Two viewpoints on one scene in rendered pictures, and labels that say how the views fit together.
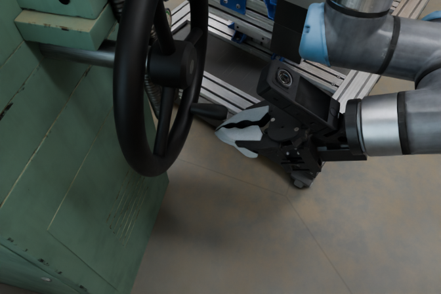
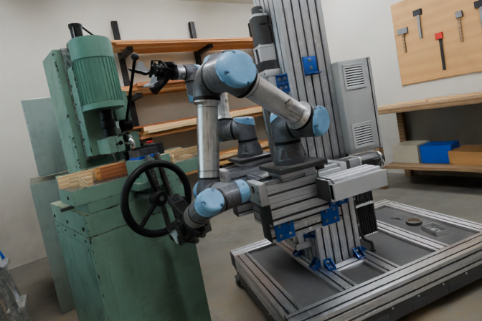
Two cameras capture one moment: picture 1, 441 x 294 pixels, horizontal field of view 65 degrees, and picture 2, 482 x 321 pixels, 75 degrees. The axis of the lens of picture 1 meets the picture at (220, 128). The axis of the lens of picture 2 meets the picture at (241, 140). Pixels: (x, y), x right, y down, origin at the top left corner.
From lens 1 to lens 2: 1.00 m
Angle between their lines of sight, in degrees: 57
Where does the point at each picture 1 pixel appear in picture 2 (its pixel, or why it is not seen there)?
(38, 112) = not seen: hidden behind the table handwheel
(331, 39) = (197, 188)
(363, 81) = (368, 289)
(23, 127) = (117, 216)
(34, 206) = (107, 248)
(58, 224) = (112, 267)
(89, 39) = (138, 186)
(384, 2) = (205, 174)
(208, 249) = not seen: outside the picture
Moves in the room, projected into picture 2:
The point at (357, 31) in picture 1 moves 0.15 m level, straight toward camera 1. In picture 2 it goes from (201, 184) to (157, 197)
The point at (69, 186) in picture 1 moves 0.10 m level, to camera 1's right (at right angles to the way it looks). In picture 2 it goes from (126, 255) to (141, 258)
